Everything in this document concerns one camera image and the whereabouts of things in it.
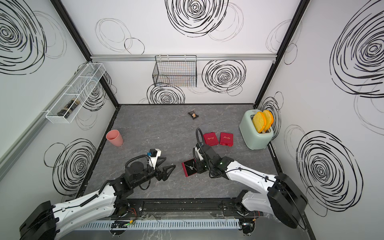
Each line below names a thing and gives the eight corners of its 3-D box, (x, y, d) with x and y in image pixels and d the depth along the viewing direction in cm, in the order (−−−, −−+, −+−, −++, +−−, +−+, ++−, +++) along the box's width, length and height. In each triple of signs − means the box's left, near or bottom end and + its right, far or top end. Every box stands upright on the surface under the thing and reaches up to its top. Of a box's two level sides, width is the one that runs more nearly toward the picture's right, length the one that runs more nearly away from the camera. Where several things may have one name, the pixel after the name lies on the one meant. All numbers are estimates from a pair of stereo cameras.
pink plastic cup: (111, 147, 98) (104, 139, 90) (115, 138, 103) (108, 129, 95) (123, 147, 98) (117, 139, 90) (126, 138, 103) (121, 129, 95)
